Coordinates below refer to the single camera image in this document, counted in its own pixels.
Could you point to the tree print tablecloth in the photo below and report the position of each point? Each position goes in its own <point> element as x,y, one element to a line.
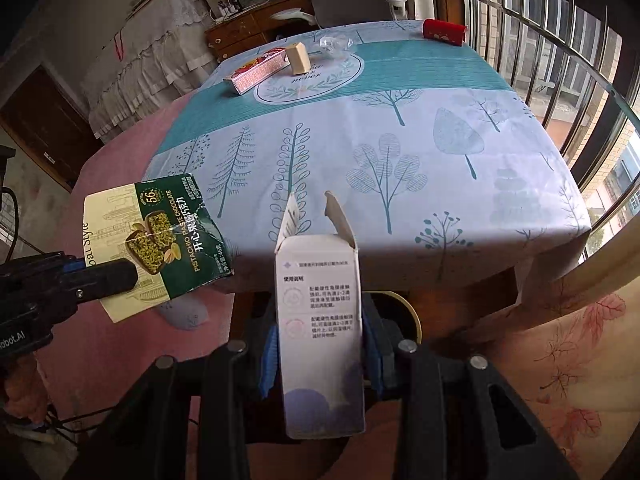
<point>350,125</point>

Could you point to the white lace furniture cover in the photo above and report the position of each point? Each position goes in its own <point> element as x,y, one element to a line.
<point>145,50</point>

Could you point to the pink floral blanket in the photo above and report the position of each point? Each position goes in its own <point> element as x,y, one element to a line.
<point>575,360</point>

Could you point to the dark wooden door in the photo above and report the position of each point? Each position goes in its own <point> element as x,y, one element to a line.
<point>40,120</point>

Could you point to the tall white carton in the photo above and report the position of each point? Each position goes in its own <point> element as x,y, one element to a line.
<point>320,310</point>

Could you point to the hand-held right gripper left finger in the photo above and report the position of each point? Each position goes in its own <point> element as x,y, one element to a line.
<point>269,365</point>

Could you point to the long red pink box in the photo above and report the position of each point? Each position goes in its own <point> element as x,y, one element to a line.
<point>255,71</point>

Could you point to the clear plastic cup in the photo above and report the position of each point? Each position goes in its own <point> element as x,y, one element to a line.
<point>336,45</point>

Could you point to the small beige box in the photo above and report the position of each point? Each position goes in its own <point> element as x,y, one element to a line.
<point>298,57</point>

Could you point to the metal window grille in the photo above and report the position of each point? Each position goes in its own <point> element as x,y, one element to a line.
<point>560,60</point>

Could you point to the white plastic object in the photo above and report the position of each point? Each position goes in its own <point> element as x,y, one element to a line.
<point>295,15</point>

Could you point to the wooden dresser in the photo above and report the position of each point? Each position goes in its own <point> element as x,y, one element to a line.
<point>240,35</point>

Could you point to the round cream-rimmed bin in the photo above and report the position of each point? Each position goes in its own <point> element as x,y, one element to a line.
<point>413,317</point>

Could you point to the dark green chocolate box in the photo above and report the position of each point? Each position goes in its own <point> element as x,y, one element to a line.
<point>190,230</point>

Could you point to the wooden table frame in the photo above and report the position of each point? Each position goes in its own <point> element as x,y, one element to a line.
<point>509,285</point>

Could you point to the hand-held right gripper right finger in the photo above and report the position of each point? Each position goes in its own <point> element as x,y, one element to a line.
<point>376,365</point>

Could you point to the white round-top device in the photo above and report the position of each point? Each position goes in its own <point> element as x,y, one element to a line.
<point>399,7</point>

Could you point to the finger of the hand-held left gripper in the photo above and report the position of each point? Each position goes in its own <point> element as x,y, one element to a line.
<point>105,277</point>

